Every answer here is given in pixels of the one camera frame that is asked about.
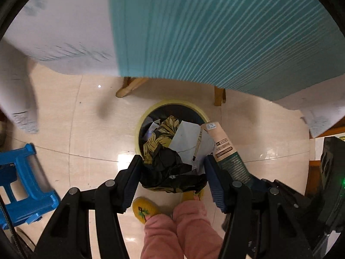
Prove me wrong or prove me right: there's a person's leg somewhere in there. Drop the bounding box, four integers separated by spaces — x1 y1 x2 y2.
140 213 186 259
172 201 225 259

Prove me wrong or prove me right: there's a person's left leg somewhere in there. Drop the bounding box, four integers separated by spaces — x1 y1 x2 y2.
140 213 186 259

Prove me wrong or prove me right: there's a wooden table leg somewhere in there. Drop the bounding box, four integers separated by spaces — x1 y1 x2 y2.
214 86 226 106
116 77 150 98

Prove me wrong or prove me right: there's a white paper sheet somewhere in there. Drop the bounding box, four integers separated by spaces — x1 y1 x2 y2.
168 121 215 170

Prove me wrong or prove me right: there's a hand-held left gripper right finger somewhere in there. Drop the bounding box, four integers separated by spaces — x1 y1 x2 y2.
204 155 313 259

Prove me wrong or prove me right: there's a person's right leg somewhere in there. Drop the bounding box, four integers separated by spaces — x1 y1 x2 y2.
172 201 225 259

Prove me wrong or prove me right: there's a yellow rimmed trash bin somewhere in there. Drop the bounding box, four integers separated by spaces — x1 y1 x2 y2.
134 99 211 195

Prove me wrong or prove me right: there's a yellow slipper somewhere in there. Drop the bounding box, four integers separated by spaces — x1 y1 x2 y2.
133 197 162 225
179 190 204 203

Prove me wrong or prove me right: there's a printed white and teal tablecloth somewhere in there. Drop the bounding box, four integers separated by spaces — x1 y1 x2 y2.
0 0 345 141

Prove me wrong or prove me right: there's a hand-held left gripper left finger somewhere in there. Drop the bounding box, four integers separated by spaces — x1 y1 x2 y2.
32 155 143 259

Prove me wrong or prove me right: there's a tan and green paper packet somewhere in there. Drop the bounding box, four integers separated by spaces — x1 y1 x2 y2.
201 121 252 186

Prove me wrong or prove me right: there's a blue plastic stool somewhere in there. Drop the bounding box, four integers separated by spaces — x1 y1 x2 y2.
0 143 60 230

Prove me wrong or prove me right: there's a black and yellow floral wrapper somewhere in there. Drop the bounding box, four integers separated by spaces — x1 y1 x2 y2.
143 116 182 163

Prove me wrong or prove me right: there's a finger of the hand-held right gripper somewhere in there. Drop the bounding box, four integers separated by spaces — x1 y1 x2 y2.
253 178 311 214

